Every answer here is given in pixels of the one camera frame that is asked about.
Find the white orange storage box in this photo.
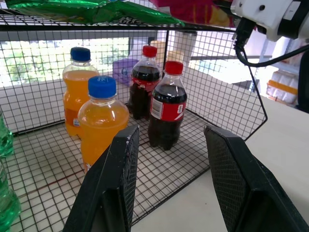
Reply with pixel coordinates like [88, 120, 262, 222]
[266, 70, 299, 105]

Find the green soda bottle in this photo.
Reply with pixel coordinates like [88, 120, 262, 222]
[0, 158, 22, 232]
[0, 110, 14, 158]

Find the purple plastic box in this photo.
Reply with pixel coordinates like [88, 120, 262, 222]
[112, 58, 140, 87]

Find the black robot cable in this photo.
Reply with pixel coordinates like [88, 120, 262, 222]
[232, 18, 309, 68]

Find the black wire mesh rack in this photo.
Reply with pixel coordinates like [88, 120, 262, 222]
[0, 14, 268, 232]

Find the orange soda bottle blue cap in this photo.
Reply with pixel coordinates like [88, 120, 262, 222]
[77, 75, 130, 174]
[62, 47, 100, 137]

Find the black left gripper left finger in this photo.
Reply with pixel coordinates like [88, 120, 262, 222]
[62, 125, 140, 232]

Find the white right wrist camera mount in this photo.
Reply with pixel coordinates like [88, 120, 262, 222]
[230, 0, 294, 42]

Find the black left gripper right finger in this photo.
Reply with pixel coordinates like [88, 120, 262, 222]
[203, 125, 309, 232]

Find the green snack bag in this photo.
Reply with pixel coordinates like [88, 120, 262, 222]
[4, 0, 185, 27]

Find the red snack bag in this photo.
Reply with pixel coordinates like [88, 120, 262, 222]
[149, 0, 236, 28]

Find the cola bottle red cap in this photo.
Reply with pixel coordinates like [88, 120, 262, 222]
[127, 45, 162, 120]
[147, 60, 188, 151]

